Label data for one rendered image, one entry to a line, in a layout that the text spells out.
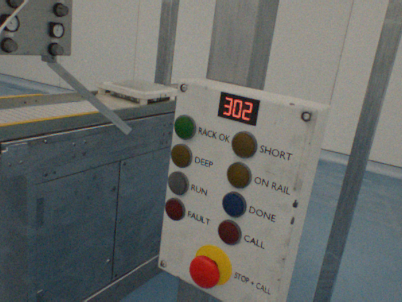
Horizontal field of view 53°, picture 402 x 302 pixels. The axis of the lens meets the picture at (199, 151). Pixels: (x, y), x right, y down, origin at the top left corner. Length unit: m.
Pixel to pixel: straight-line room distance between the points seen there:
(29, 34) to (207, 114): 0.68
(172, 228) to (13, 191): 0.84
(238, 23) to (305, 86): 3.82
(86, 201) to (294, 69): 3.23
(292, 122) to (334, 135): 3.92
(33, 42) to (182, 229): 0.68
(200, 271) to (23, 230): 0.90
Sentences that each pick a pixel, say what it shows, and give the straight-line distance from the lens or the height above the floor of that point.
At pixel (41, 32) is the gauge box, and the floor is 1.09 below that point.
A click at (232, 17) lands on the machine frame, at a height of 1.17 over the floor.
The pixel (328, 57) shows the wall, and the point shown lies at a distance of 4.27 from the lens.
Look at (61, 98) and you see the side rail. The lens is 1.54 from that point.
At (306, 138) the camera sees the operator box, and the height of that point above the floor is 1.07.
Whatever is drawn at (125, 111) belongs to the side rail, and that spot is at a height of 0.86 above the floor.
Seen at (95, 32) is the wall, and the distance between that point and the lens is 5.46.
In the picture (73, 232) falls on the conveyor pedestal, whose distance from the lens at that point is 1.46.
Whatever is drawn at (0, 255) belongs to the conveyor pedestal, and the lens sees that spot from 1.49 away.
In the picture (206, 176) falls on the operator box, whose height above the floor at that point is 0.99.
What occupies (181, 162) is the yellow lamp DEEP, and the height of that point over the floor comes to 1.00.
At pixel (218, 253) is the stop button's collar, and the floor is 0.90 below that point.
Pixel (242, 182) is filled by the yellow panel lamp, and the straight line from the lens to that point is 0.45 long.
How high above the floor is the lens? 1.16
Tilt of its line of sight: 17 degrees down
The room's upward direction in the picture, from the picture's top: 8 degrees clockwise
